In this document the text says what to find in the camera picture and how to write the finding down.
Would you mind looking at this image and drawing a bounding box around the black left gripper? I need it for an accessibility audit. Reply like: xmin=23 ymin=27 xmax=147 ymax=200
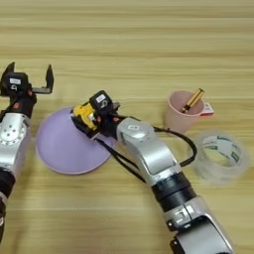
xmin=0 ymin=62 xmax=55 ymax=119

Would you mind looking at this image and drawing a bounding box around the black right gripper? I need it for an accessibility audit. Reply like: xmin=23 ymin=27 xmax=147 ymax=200
xmin=69 ymin=101 xmax=129 ymax=141

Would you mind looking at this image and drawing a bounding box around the yellow black tape measure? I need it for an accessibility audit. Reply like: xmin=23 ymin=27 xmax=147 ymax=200
xmin=69 ymin=101 xmax=147 ymax=184

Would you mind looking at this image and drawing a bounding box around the purple round plate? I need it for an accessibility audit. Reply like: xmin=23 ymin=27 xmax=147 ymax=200
xmin=35 ymin=105 xmax=117 ymax=176

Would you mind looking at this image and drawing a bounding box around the gold black battery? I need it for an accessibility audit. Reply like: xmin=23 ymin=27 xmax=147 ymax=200
xmin=181 ymin=87 xmax=206 ymax=115

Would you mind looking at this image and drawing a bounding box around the clear adhesive tape roll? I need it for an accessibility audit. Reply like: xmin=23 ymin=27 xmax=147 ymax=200
xmin=190 ymin=129 xmax=252 ymax=187

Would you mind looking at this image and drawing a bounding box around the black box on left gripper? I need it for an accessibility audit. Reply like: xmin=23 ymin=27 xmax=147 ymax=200
xmin=1 ymin=71 xmax=30 ymax=97

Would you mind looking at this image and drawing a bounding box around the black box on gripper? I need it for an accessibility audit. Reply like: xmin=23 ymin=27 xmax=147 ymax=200
xmin=1 ymin=71 xmax=30 ymax=97
xmin=88 ymin=89 xmax=114 ymax=116

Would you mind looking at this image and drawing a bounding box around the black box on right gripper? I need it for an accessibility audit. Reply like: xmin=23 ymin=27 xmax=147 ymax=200
xmin=88 ymin=89 xmax=114 ymax=116

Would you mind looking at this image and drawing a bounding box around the pink plastic cup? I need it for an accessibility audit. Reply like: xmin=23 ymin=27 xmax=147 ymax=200
xmin=165 ymin=90 xmax=206 ymax=135

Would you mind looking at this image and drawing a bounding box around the red white label tag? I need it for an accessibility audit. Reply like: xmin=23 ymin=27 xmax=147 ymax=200
xmin=199 ymin=102 xmax=215 ymax=118

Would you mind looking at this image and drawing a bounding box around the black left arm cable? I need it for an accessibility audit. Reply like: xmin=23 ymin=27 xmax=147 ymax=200
xmin=0 ymin=101 xmax=15 ymax=121

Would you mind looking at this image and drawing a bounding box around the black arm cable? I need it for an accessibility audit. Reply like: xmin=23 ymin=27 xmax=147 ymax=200
xmin=152 ymin=126 xmax=198 ymax=168
xmin=0 ymin=101 xmax=15 ymax=121

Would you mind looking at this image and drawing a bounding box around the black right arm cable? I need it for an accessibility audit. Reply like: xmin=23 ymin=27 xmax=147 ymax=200
xmin=152 ymin=126 xmax=198 ymax=168

